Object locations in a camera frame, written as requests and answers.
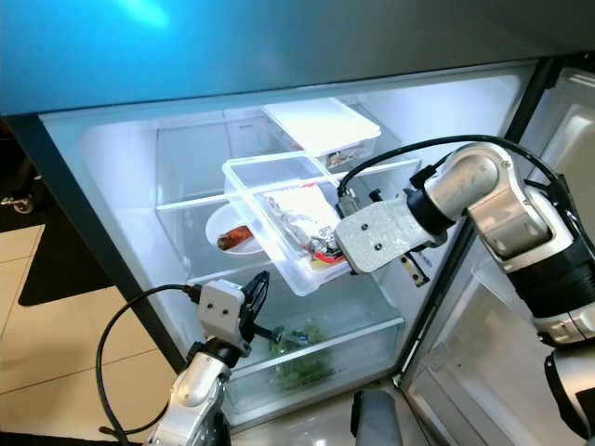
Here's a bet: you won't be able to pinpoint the clear plastic storage container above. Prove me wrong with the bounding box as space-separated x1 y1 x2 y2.
222 153 364 298

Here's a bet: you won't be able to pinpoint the foil food package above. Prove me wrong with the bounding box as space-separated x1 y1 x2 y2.
265 184 345 265

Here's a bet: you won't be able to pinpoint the glass fridge shelf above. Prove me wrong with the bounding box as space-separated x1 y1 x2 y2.
153 139 424 213

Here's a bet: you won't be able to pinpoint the white fridge compartment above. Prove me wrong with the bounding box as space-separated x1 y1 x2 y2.
7 58 579 434

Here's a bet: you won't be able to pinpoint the open white fridge door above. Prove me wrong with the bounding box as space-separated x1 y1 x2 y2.
393 65 595 446

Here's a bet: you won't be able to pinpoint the green leafy vegetables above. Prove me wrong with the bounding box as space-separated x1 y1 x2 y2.
270 321 337 392

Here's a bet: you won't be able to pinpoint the reddish brown sausage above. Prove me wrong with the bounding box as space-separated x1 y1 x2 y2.
217 225 255 252

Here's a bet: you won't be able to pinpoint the glass shelf over crisper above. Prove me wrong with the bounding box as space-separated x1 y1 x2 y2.
163 203 410 291

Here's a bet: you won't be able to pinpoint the white lidded food container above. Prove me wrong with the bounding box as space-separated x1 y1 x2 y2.
262 97 382 171

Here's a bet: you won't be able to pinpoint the white round plate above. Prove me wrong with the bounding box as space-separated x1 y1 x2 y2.
205 203 267 257

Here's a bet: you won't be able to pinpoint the clear crisper drawer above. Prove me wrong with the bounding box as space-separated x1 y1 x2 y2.
221 277 408 421

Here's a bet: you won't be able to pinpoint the robot dark grey leg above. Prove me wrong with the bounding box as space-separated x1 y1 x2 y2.
351 388 406 446

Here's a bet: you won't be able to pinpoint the teal glossy freezer door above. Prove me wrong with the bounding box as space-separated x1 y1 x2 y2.
0 0 595 118

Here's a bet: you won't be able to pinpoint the black floor mat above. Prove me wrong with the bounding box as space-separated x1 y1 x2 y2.
0 116 109 308

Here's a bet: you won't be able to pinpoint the black chair caster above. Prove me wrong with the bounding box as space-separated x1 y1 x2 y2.
0 186 25 216

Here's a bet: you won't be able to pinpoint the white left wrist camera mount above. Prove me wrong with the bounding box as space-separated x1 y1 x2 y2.
198 279 249 347

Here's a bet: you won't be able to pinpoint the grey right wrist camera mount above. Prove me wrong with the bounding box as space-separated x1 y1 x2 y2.
335 197 430 278

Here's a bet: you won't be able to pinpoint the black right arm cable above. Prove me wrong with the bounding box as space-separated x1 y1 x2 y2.
337 134 568 201

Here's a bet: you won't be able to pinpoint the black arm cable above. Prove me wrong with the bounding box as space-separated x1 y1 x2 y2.
337 134 568 201
94 283 204 444

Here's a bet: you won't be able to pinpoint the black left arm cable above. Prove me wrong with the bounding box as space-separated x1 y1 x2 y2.
94 283 204 444

